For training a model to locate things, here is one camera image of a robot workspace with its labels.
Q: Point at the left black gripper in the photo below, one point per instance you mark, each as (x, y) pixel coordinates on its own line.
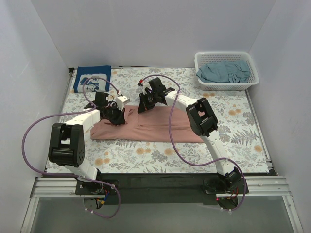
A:
(116, 116)

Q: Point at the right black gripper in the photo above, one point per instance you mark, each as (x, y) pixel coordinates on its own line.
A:
(145, 102)

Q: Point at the pink t shirt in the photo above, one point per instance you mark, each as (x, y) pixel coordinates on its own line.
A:
(151, 126)

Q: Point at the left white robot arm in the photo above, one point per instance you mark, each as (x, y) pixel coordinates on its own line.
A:
(67, 143)

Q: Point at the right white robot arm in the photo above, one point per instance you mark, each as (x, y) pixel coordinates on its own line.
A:
(203, 123)

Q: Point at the folded navy printed t shirt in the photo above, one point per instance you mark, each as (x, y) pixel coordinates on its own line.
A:
(94, 79)

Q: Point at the white plastic laundry basket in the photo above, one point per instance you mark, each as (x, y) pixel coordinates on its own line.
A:
(202, 58)

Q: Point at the blue grey t shirt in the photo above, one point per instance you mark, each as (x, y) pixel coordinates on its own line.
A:
(224, 72)

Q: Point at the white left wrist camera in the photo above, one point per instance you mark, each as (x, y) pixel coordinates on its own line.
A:
(121, 101)

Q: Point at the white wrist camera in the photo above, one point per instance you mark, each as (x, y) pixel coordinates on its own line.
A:
(145, 87)
(121, 101)

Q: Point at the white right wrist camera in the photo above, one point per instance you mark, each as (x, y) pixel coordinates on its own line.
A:
(145, 87)

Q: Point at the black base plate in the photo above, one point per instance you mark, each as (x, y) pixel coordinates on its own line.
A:
(166, 188)

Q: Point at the aluminium frame rail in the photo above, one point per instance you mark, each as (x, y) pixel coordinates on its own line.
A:
(66, 187)

